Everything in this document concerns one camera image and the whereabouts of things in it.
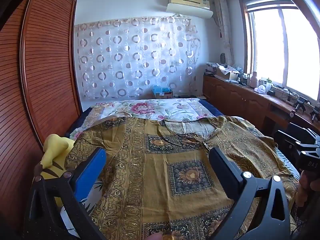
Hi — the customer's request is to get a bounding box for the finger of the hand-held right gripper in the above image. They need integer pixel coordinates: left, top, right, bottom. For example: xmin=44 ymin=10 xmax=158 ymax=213
xmin=289 ymin=122 xmax=320 ymax=143
xmin=274 ymin=129 xmax=320 ymax=155

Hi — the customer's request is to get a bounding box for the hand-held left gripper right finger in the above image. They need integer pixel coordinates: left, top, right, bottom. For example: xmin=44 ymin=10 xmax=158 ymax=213
xmin=208 ymin=147 xmax=292 ymax=240

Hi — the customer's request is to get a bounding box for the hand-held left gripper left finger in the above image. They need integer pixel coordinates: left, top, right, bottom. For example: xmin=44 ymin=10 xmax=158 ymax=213
xmin=29 ymin=147 xmax=108 ymax=240

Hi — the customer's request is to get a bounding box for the gold patterned shirt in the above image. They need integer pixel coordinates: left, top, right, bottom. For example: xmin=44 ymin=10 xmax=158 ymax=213
xmin=65 ymin=116 xmax=299 ymax=240

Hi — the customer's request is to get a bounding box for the person's right hand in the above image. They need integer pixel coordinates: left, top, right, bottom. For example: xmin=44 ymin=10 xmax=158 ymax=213
xmin=296 ymin=170 xmax=320 ymax=207

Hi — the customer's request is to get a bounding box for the leaf print bed sheet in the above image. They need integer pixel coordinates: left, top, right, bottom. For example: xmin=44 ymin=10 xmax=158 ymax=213
xmin=59 ymin=152 xmax=299 ymax=233

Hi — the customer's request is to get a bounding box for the yellow plush toy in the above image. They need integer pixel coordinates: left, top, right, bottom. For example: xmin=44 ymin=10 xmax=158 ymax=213
xmin=37 ymin=134 xmax=75 ymax=207

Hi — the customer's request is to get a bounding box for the wooden low cabinet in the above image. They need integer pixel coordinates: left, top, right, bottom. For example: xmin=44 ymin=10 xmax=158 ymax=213
xmin=202 ymin=74 xmax=320 ymax=140

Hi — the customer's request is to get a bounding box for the open cardboard box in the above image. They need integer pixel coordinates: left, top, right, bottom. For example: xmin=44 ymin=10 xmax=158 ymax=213
xmin=216 ymin=64 xmax=240 ymax=80

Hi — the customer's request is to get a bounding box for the wooden framed window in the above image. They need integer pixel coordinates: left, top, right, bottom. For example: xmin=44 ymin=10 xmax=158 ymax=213
xmin=239 ymin=0 xmax=320 ymax=103

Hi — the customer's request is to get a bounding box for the floral quilt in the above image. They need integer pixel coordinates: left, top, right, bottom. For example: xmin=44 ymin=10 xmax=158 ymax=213
xmin=70 ymin=98 xmax=218 ymax=140

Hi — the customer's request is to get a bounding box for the floral storage box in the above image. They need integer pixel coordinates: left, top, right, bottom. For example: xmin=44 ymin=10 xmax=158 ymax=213
xmin=205 ymin=62 xmax=220 ymax=74

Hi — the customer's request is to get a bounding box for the blue plastic bag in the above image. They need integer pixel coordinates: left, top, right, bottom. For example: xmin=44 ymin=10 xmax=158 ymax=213
xmin=152 ymin=85 xmax=172 ymax=94

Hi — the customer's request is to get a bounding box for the wooden wardrobe door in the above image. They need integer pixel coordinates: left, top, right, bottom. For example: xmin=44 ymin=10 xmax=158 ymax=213
xmin=0 ymin=0 xmax=83 ymax=230

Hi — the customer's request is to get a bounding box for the beige window curtain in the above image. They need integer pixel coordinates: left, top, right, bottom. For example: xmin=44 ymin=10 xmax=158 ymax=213
xmin=214 ymin=0 xmax=233 ymax=65

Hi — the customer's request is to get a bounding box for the circle pattern sheer curtain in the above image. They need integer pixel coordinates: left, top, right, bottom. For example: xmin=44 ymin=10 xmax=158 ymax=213
xmin=74 ymin=16 xmax=200 ymax=100

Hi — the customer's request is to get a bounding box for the white air deflector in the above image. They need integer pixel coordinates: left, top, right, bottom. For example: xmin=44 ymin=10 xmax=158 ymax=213
xmin=166 ymin=3 xmax=214 ymax=18

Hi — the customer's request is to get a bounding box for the small tripod camera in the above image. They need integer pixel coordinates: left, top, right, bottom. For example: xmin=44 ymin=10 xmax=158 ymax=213
xmin=310 ymin=106 xmax=320 ymax=123
xmin=295 ymin=96 xmax=308 ymax=112

